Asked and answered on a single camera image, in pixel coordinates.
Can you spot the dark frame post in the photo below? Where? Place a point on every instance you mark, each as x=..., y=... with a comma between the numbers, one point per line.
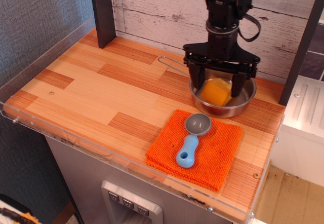
x=307, y=36
x=104, y=20

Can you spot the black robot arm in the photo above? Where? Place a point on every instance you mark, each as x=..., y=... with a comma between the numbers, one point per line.
x=226, y=15

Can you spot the dark left frame post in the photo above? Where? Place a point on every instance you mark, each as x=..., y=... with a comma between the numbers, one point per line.
x=104, y=20

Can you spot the clear acrylic table guard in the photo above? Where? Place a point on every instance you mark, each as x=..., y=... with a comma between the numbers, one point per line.
x=100, y=109

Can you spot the white toy appliance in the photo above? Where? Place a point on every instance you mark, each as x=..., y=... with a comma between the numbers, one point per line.
x=298, y=146

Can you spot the blue grey ice cream scoop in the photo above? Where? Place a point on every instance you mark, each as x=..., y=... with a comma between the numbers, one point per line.
x=196, y=125

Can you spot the dark right frame post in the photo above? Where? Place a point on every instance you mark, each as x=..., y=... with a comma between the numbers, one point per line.
x=307, y=36

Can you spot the silver cabinet with dispenser panel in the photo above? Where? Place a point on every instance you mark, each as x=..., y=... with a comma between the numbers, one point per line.
x=104, y=194

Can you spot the orange folded cloth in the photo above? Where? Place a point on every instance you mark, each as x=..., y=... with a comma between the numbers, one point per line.
x=213, y=156

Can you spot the yellow cheese block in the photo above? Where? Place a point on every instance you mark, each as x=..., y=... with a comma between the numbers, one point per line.
x=216, y=91

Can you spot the black orange object bottom left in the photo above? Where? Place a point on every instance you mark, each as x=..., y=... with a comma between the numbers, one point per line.
x=15, y=212

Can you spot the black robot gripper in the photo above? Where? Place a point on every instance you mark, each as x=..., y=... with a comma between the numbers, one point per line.
x=222, y=53

